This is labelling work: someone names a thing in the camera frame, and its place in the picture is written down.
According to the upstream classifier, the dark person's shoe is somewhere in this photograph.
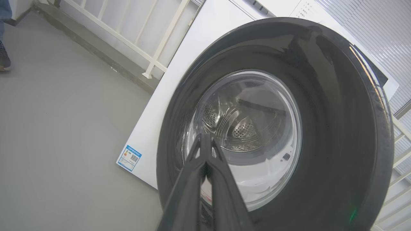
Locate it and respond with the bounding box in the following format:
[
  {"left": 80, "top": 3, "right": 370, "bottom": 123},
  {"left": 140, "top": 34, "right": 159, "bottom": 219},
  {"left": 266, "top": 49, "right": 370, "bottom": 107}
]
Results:
[{"left": 0, "top": 40, "right": 12, "bottom": 72}]

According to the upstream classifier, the blue energy label sticker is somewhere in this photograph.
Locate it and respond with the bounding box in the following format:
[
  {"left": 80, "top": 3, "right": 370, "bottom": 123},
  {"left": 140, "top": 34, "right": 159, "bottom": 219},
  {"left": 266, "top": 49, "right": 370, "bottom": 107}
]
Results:
[{"left": 117, "top": 145, "right": 143, "bottom": 172}]

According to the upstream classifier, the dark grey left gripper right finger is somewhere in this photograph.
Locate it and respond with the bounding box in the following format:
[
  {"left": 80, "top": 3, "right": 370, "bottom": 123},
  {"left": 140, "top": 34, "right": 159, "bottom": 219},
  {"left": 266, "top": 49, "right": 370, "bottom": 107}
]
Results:
[{"left": 205, "top": 133, "right": 256, "bottom": 231}]

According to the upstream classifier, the white slatted blind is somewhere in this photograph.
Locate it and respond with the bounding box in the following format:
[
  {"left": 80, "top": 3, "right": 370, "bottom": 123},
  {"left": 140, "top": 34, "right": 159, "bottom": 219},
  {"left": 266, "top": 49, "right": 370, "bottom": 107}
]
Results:
[{"left": 316, "top": 0, "right": 411, "bottom": 119}]

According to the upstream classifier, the black round glass washer door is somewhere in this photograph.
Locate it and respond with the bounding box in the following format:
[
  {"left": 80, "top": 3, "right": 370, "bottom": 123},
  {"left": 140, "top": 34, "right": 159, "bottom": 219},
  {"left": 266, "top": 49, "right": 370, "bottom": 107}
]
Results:
[{"left": 156, "top": 17, "right": 395, "bottom": 231}]

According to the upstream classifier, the blue jeans leg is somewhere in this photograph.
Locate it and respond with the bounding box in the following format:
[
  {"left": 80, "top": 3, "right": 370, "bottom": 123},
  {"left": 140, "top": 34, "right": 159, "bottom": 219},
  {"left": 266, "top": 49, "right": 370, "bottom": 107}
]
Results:
[{"left": 0, "top": 0, "right": 13, "bottom": 41}]

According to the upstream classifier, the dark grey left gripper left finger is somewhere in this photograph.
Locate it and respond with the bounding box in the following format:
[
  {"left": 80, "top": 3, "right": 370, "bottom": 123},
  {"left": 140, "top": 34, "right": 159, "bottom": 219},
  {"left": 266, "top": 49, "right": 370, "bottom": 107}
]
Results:
[{"left": 156, "top": 133, "right": 208, "bottom": 231}]

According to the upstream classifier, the white front-load washing machine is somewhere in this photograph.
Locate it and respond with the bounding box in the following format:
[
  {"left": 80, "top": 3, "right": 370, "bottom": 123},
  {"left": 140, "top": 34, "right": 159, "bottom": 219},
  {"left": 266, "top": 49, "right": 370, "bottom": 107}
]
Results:
[{"left": 116, "top": 0, "right": 399, "bottom": 190}]

